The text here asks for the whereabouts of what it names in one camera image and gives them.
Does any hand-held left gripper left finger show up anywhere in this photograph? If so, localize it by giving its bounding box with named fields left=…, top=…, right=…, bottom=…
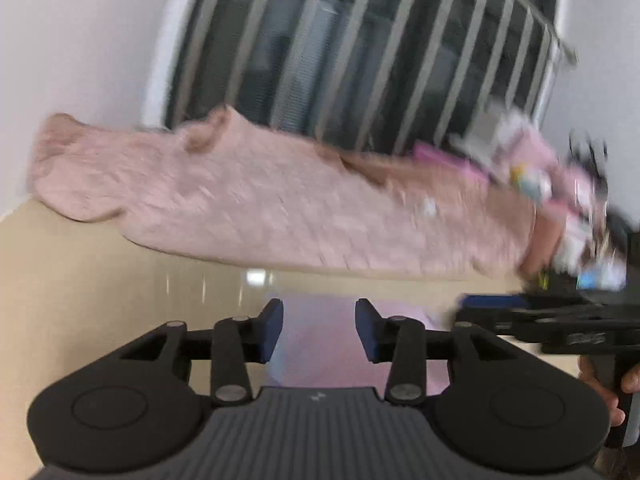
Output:
left=119, top=298, right=285, bottom=407

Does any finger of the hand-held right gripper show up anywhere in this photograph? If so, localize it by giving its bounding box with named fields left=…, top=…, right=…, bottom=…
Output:
left=455, top=307, right=552, bottom=342
left=459, top=292, right=597, bottom=312

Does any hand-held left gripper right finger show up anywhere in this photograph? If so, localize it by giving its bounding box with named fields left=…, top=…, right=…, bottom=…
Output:
left=354, top=298, right=522, bottom=406

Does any pink and blue garment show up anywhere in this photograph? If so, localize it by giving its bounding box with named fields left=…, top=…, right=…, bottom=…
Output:
left=265, top=295, right=453, bottom=397

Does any pink quilted jacket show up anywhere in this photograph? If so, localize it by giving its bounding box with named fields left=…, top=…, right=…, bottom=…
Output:
left=27, top=104, right=566, bottom=282

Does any person's right hand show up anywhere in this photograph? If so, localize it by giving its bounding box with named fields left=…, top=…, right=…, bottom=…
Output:
left=577, top=356, right=640, bottom=429

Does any colourful clutter pile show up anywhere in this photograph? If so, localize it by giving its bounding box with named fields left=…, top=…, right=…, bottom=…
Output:
left=549, top=129, right=632, bottom=292

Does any yellow and teal plush toy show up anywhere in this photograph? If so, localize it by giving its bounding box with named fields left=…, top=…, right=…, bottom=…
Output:
left=509, top=161, right=554, bottom=209

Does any magenta flat box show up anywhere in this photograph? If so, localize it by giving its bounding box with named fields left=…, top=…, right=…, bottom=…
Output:
left=411, top=141, right=490, bottom=182

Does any pink cushion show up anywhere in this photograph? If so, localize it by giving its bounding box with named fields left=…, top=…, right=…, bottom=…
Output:
left=514, top=126, right=567, bottom=181

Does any dark window with metal bars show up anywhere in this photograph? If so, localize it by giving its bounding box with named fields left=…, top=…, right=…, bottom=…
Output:
left=142, top=0, right=579, bottom=159

